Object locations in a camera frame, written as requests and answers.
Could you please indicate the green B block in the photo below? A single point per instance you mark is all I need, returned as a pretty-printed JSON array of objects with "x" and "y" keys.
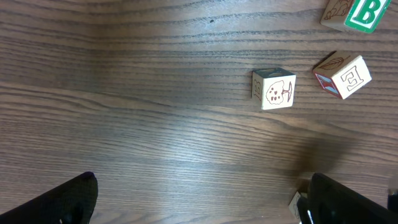
[{"x": 359, "y": 15}]

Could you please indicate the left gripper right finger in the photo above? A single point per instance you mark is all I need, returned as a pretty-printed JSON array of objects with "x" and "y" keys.
[{"x": 328, "y": 201}]

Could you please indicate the white block red side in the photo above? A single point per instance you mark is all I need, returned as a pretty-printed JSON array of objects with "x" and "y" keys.
[{"x": 342, "y": 73}]

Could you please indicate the white block yellow side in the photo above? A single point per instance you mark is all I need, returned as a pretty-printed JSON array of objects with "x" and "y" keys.
[{"x": 273, "y": 88}]

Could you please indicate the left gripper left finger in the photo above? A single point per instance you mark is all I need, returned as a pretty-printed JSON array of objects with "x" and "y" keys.
[{"x": 72, "y": 202}]

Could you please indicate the white number block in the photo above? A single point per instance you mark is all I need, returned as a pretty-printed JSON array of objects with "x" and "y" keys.
[{"x": 295, "y": 203}]

